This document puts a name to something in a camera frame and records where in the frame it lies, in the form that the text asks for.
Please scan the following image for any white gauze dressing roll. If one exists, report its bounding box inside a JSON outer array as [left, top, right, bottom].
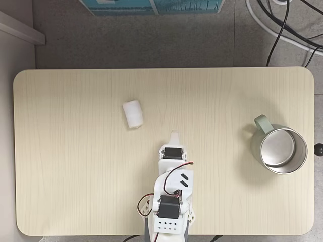
[[122, 99, 144, 130]]

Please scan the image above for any green steel mug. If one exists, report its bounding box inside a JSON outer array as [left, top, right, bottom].
[[250, 114, 309, 174]]

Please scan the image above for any blue printed box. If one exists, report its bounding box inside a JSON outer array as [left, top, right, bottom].
[[79, 0, 226, 17]]

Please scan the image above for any white furniture ledge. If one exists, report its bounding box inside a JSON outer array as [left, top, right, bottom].
[[0, 10, 46, 46]]

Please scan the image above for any black usb cable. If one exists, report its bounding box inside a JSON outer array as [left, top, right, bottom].
[[123, 234, 145, 242]]

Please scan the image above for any white cable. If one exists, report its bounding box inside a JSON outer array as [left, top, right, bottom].
[[245, 0, 323, 57]]

